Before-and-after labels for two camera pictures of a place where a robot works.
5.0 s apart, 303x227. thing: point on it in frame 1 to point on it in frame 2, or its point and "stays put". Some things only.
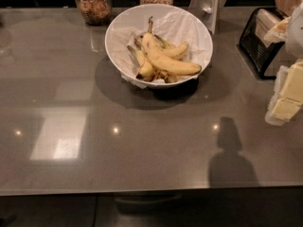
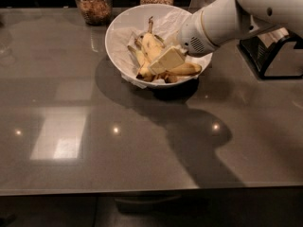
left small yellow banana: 147,71 stays put
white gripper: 295,37 to 191,35
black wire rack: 258,51 stays put
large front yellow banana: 157,57 stays put
